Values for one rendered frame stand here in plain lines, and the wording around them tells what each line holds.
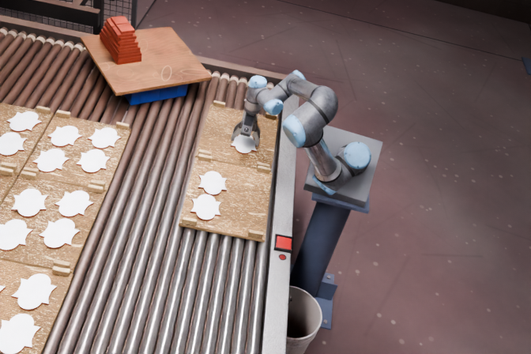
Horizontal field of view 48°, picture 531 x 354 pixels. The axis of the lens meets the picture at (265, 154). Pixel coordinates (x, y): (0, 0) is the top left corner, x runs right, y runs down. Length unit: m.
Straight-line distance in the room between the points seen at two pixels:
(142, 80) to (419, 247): 2.10
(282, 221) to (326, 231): 0.48
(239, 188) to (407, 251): 1.66
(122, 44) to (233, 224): 1.08
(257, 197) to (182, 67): 0.85
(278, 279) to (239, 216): 0.33
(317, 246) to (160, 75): 1.15
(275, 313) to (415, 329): 1.50
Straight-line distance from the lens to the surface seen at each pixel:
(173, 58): 3.11
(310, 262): 3.13
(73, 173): 2.57
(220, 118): 2.93
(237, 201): 2.51
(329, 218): 2.88
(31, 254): 2.29
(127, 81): 2.91
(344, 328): 3.42
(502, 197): 4.75
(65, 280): 2.21
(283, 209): 2.57
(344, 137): 2.76
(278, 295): 2.27
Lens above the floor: 2.70
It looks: 40 degrees down
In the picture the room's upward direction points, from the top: 15 degrees clockwise
